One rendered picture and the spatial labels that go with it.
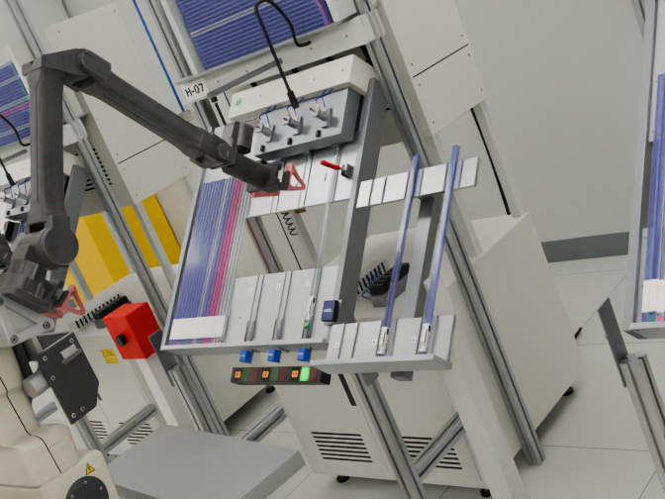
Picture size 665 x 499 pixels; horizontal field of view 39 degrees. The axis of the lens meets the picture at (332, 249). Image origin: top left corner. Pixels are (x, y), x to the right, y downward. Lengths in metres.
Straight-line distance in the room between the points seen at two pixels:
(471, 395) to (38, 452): 0.96
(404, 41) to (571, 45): 1.36
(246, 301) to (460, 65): 0.92
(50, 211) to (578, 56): 2.50
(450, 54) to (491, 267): 0.62
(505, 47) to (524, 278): 1.36
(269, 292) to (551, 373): 0.98
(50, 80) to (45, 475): 0.78
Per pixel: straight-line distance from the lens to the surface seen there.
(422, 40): 2.71
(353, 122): 2.48
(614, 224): 4.11
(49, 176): 1.92
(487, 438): 2.31
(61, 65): 1.98
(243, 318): 2.56
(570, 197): 4.14
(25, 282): 1.84
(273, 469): 2.10
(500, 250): 2.84
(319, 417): 3.02
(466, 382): 2.24
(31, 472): 2.02
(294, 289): 2.44
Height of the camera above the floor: 1.50
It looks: 15 degrees down
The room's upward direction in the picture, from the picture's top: 23 degrees counter-clockwise
